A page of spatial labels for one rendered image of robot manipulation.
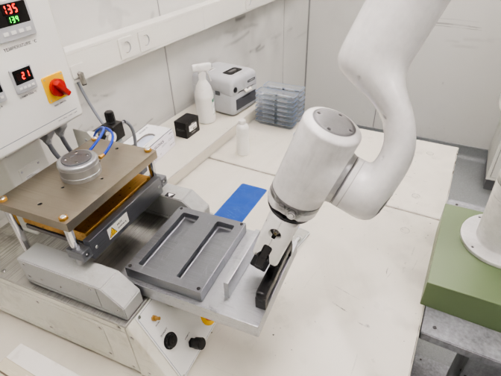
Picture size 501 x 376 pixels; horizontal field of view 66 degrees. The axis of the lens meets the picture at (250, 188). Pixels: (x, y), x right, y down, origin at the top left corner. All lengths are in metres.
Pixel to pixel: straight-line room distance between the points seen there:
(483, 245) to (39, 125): 1.06
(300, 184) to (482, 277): 0.62
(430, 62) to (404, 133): 2.55
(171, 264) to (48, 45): 0.52
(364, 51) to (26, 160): 0.74
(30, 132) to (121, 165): 0.20
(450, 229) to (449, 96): 2.04
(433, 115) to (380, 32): 2.68
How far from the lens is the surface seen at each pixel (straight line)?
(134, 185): 0.88
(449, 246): 1.10
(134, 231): 0.96
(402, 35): 0.51
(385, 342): 0.97
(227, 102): 1.73
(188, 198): 0.91
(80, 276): 0.79
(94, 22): 1.48
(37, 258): 0.87
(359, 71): 0.51
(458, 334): 1.04
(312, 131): 0.50
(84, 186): 0.82
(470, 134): 3.21
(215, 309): 0.71
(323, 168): 0.52
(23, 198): 0.84
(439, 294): 1.02
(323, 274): 1.06
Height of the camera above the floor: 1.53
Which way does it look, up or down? 36 degrees down
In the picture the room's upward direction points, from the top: 2 degrees counter-clockwise
